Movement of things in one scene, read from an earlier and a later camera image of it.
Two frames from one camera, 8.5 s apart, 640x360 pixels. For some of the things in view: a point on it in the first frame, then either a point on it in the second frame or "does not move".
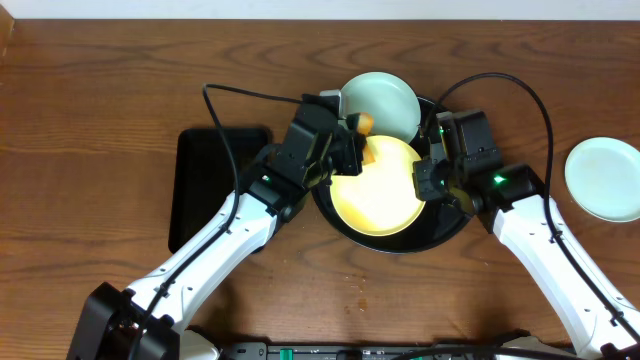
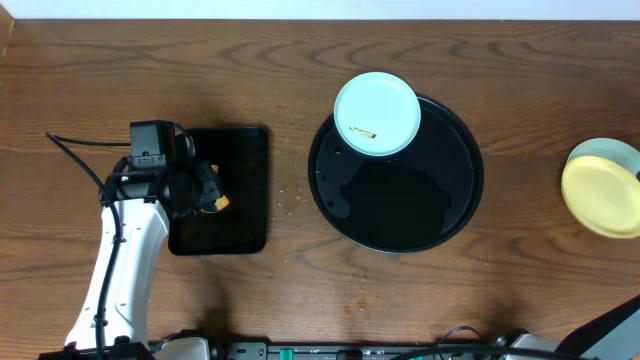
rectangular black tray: (202, 178) does not move
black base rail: (369, 351) does not move
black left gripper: (347, 151) to (208, 181)
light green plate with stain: (394, 109) does not move
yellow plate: (383, 199) to (603, 194)
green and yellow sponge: (365, 127) to (221, 202)
